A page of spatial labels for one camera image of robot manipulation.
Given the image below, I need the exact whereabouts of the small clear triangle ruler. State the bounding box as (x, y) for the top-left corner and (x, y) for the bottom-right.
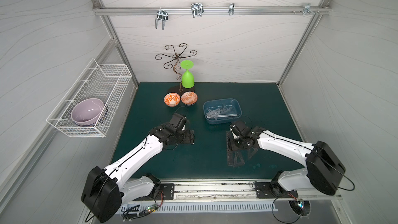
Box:
(247, 147), (258, 160)

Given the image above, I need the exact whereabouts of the white wire basket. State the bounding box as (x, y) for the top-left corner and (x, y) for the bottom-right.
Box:
(46, 59), (132, 138)

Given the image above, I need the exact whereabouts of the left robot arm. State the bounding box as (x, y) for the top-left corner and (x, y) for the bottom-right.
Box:
(81, 123), (195, 223)

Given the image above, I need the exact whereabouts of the metal hook middle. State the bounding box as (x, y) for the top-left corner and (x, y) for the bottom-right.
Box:
(191, 3), (204, 18)

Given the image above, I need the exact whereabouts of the tall clear triangle ruler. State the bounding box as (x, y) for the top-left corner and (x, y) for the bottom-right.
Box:
(233, 150), (245, 168)

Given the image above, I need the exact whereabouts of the orange patterned bowl right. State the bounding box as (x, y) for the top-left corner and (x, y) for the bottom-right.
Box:
(181, 91), (198, 106)

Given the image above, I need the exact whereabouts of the metal hook right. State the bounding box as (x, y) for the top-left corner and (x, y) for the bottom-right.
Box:
(292, 4), (320, 16)

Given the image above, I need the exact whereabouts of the orange patterned bowl left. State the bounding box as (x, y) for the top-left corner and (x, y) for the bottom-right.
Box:
(163, 92), (181, 107)

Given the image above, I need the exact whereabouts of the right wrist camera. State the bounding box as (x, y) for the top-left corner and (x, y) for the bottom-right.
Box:
(230, 120), (251, 139)

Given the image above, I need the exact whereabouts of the green plastic goblet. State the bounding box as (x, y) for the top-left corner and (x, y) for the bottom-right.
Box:
(181, 60), (194, 89)

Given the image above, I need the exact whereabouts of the metal hook small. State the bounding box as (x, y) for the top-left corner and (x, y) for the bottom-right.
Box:
(229, 3), (235, 16)

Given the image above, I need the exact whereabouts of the white cable duct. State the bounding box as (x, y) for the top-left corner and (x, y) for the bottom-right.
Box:
(119, 202), (279, 215)

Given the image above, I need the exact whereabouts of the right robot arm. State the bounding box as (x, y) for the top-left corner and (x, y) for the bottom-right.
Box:
(226, 124), (346, 197)

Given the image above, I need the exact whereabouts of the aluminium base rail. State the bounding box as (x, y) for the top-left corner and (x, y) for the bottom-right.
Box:
(86, 178), (343, 204)

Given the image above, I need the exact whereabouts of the purple bowl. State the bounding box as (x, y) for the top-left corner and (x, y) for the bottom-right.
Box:
(70, 98), (104, 127)

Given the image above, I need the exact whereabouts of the clear stencil ruler wide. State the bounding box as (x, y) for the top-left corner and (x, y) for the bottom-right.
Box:
(220, 107), (237, 115)

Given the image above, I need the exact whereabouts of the brown metal cup stand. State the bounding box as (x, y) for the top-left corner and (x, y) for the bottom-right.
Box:
(155, 43), (198, 96)

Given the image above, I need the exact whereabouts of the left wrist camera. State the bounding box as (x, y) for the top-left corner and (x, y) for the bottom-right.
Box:
(167, 113), (187, 133)

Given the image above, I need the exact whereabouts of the aluminium top rail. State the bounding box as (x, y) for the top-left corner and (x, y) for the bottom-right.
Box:
(93, 6), (332, 17)

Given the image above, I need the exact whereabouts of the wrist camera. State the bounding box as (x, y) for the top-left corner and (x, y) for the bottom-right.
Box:
(167, 113), (187, 133)
(230, 120), (251, 139)

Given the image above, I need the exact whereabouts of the green table mat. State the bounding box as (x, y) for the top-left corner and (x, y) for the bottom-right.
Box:
(113, 82), (301, 179)

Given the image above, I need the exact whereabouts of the clear stencil ruler narrow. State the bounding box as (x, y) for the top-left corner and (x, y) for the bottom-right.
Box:
(226, 131), (234, 167)

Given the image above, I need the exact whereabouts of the thin clear straight ruler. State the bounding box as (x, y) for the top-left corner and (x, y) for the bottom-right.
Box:
(206, 114), (238, 120)

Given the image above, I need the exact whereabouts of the metal hook left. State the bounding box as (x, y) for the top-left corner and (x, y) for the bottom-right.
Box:
(155, 9), (169, 30)

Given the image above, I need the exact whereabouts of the blue plastic storage box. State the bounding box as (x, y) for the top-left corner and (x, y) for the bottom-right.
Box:
(203, 98), (243, 125)

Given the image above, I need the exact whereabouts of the orange patterned bowl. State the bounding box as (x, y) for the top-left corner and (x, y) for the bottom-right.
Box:
(181, 91), (198, 106)
(163, 92), (181, 107)

